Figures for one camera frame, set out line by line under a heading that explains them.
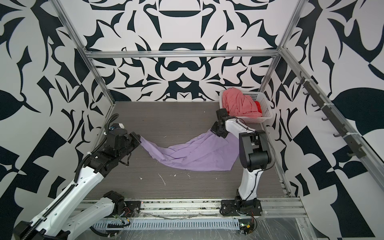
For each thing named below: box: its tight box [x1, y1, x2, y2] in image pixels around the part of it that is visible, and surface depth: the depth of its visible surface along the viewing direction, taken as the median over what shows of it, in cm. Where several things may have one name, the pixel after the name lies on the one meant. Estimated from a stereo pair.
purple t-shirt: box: [139, 130, 240, 171], surface depth 93 cm
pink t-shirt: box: [222, 87, 262, 118], surface depth 112 cm
